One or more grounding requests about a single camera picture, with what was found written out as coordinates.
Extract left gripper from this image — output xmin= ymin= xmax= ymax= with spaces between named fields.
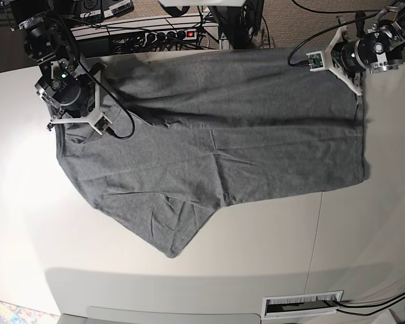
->
xmin=323 ymin=26 xmax=366 ymax=97

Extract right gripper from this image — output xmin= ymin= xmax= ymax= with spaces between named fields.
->
xmin=35 ymin=59 xmax=108 ymax=130

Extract grey T-shirt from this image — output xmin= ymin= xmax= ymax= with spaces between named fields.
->
xmin=55 ymin=49 xmax=367 ymax=258

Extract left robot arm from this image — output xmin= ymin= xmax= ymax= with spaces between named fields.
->
xmin=321 ymin=1 xmax=405 ymax=96

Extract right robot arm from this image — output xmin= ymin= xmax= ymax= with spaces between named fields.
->
xmin=18 ymin=13 xmax=112 ymax=135

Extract black power strip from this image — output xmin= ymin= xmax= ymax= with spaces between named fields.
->
xmin=111 ymin=28 xmax=200 ymax=51

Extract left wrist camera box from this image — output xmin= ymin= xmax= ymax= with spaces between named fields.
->
xmin=306 ymin=51 xmax=326 ymax=72

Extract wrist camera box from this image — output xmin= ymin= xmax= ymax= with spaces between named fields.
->
xmin=306 ymin=51 xmax=326 ymax=72
xmin=92 ymin=115 xmax=112 ymax=135

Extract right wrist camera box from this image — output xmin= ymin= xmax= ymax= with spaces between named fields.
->
xmin=92 ymin=115 xmax=112 ymax=135

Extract black cable pair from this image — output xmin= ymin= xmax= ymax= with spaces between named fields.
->
xmin=333 ymin=288 xmax=405 ymax=316

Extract white cable grommet tray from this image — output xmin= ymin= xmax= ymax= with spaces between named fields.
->
xmin=261 ymin=290 xmax=344 ymax=321

